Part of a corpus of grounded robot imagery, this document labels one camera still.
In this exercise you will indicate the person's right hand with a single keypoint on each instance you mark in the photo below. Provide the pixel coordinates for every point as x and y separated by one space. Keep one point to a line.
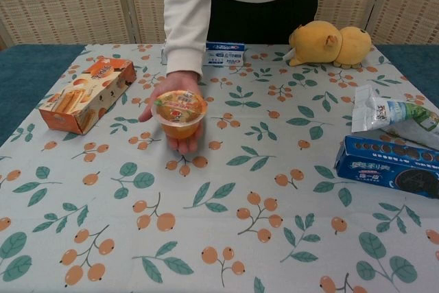
179 82

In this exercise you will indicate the orange jelly cup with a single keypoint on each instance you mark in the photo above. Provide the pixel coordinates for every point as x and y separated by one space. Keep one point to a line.
180 111

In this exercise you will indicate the person's white sleeved forearm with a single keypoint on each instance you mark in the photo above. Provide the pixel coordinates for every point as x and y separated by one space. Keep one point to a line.
187 15

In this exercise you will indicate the blue white toothpaste box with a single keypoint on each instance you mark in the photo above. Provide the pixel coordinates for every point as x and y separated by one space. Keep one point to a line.
226 53

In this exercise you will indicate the orange biscuit roll box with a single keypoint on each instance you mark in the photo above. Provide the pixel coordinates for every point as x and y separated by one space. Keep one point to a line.
92 94

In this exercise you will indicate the floral leaf fruit tablecloth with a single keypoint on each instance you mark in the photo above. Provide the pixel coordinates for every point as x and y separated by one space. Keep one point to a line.
240 221

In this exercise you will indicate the yellow plush toy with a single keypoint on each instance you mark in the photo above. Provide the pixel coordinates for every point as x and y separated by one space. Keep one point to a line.
326 42

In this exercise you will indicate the white crumpled snack bag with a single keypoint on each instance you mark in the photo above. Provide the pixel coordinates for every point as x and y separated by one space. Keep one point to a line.
387 111

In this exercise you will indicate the blue Oreo cookie box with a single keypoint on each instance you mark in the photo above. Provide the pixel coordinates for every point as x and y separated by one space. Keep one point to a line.
384 166

